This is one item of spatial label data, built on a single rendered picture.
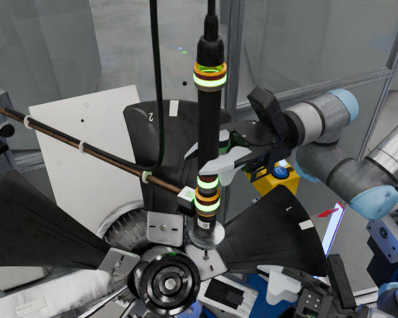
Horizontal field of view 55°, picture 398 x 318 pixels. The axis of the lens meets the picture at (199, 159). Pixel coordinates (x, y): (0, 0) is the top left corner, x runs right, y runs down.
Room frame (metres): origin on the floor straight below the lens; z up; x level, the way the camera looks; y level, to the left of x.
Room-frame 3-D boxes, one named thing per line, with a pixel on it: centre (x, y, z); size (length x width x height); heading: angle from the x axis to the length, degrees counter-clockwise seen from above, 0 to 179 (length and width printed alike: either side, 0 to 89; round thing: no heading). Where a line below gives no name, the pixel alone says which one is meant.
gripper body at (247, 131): (0.53, -0.12, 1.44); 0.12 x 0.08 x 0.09; 123
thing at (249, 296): (0.51, -0.05, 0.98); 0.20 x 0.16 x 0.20; 23
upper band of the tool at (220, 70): (0.46, -0.01, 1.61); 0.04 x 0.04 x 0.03
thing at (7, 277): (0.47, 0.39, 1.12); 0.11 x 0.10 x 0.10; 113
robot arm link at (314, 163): (0.60, -0.25, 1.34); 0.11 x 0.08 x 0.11; 30
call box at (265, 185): (0.87, -0.23, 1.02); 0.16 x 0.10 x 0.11; 23
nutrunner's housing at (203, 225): (0.46, -0.01, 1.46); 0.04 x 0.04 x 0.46
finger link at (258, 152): (0.47, -0.08, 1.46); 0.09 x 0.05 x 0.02; 132
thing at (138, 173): (0.62, 0.25, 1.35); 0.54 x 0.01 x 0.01; 58
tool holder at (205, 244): (0.46, -0.01, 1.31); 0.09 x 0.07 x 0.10; 58
